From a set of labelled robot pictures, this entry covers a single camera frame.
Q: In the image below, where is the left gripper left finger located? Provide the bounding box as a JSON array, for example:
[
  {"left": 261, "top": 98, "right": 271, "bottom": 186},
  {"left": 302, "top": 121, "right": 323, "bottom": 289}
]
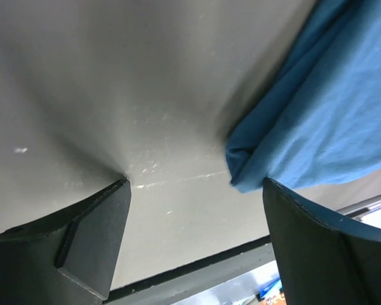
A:
[{"left": 0, "top": 180, "right": 131, "bottom": 304}]

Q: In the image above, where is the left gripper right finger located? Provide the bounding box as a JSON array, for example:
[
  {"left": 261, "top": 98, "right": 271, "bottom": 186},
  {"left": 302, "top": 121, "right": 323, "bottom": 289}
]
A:
[{"left": 263, "top": 178, "right": 381, "bottom": 304}]

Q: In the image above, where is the blue t shirt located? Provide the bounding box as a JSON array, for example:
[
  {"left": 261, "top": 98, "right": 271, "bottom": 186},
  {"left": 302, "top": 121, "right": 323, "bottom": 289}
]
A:
[{"left": 225, "top": 1, "right": 381, "bottom": 193}]

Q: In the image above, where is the blue white equipment box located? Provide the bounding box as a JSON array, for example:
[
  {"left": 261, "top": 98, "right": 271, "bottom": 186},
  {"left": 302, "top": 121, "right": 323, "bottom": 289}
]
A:
[{"left": 257, "top": 278, "right": 283, "bottom": 301}]

